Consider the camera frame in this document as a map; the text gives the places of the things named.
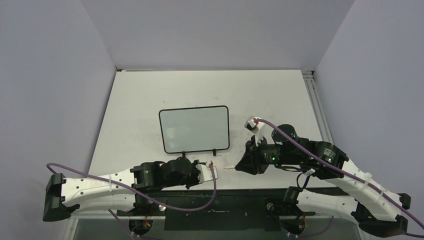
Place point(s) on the black framed small whiteboard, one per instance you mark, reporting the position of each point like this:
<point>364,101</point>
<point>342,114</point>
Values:
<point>195,129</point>

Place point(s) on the aluminium right side rail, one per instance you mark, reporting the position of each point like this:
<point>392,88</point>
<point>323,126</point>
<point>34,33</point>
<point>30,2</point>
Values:
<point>323,122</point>

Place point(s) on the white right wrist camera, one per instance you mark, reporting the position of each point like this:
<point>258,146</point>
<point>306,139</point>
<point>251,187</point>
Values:
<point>257,128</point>

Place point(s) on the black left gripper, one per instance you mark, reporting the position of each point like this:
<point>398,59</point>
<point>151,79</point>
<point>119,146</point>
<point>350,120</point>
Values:
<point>195,170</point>

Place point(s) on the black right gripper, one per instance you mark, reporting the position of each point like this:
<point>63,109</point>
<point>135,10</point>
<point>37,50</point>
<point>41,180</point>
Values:
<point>250,161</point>

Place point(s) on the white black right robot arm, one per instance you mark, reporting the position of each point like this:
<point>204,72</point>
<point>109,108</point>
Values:
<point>364,202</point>

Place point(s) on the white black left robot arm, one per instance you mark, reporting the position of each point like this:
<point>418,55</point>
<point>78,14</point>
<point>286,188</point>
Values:
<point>117,191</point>

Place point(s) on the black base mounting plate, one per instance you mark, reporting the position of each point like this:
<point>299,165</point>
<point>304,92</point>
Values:
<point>231,210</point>

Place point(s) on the red capped whiteboard marker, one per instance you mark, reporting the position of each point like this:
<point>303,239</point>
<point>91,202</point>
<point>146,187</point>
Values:
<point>229,167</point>

